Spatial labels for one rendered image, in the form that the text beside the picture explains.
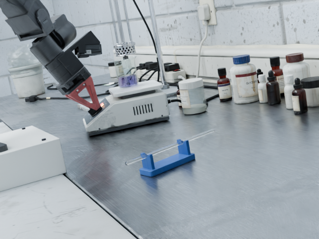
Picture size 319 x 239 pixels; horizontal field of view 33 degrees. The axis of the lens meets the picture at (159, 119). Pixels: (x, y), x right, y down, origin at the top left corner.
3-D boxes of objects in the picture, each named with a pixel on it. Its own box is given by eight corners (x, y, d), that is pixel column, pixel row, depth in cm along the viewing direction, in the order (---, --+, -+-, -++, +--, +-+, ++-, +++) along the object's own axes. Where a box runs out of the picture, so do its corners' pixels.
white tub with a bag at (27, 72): (16, 100, 212) (4, 47, 207) (12, 97, 225) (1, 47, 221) (51, 92, 217) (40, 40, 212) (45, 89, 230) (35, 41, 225)
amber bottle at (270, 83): (279, 104, 123) (276, 70, 122) (267, 105, 125) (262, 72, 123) (282, 101, 126) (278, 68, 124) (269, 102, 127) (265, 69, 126)
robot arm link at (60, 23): (56, 43, 132) (34, -1, 127) (83, 38, 128) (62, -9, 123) (31, 66, 124) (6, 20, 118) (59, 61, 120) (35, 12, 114)
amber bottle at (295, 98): (305, 109, 114) (302, 75, 112) (309, 112, 111) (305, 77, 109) (292, 112, 114) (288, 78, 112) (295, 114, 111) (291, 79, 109)
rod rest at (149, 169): (151, 177, 86) (147, 156, 86) (139, 174, 89) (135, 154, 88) (196, 159, 92) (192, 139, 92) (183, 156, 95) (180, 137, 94)
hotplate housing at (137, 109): (88, 138, 123) (80, 104, 121) (84, 127, 136) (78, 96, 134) (180, 118, 126) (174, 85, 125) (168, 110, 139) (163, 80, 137)
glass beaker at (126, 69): (123, 91, 127) (117, 58, 125) (115, 90, 132) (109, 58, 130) (145, 86, 129) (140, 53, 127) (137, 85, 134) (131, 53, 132)
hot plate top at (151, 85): (114, 97, 123) (113, 94, 123) (108, 91, 135) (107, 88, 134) (164, 87, 125) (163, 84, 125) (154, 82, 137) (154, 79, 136)
